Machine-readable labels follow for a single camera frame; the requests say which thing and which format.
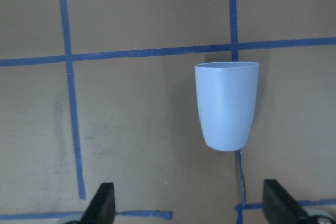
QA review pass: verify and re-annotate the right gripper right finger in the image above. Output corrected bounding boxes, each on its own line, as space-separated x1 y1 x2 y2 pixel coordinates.
262 179 309 224

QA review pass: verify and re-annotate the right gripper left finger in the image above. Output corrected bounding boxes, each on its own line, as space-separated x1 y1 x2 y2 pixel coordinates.
80 182 116 224

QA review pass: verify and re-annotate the light blue plastic cup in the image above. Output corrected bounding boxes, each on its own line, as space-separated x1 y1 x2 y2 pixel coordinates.
194 62 259 152

